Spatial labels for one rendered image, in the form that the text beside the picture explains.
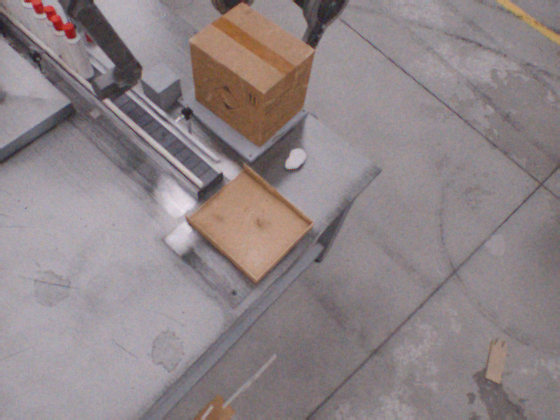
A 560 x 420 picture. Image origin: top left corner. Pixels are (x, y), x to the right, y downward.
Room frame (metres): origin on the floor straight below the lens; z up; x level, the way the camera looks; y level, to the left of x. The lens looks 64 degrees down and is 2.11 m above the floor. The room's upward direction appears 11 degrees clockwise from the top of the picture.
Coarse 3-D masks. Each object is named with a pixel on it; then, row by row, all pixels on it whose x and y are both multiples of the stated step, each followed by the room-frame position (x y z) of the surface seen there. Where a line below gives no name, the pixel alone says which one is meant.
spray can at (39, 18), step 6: (36, 0) 1.11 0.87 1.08; (36, 6) 1.09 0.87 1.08; (42, 6) 1.10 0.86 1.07; (36, 12) 1.09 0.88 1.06; (42, 12) 1.09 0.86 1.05; (36, 18) 1.08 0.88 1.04; (42, 18) 1.08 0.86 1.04; (42, 24) 1.08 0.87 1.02; (42, 30) 1.08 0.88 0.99; (48, 30) 1.08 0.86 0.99; (48, 36) 1.08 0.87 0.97; (48, 42) 1.08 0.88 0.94; (54, 48) 1.08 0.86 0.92; (60, 54) 1.08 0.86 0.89
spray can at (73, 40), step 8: (64, 24) 1.03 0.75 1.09; (72, 24) 1.04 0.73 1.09; (64, 32) 1.01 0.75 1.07; (72, 32) 1.02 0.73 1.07; (64, 40) 1.01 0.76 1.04; (72, 40) 1.01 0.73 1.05; (80, 40) 1.02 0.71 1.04; (72, 48) 1.00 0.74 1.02; (80, 48) 1.01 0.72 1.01; (72, 56) 1.00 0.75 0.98; (80, 56) 1.01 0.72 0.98; (80, 64) 1.00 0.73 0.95; (88, 64) 1.02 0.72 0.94; (80, 72) 1.00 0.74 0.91; (88, 72) 1.01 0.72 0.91
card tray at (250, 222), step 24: (240, 192) 0.70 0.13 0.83; (264, 192) 0.72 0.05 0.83; (192, 216) 0.59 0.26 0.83; (216, 216) 0.60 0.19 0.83; (240, 216) 0.62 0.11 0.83; (264, 216) 0.64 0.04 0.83; (288, 216) 0.65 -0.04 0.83; (216, 240) 0.52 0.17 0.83; (240, 240) 0.54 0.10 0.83; (264, 240) 0.55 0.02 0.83; (288, 240) 0.57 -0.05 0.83; (240, 264) 0.45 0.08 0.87; (264, 264) 0.48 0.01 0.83
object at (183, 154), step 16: (96, 96) 0.94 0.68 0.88; (128, 96) 0.96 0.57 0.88; (112, 112) 0.90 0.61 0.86; (128, 112) 0.90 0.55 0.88; (144, 112) 0.91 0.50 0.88; (144, 128) 0.85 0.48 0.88; (160, 128) 0.86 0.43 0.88; (160, 144) 0.80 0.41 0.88; (176, 144) 0.81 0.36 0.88; (192, 160) 0.76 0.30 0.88; (208, 176) 0.71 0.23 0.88
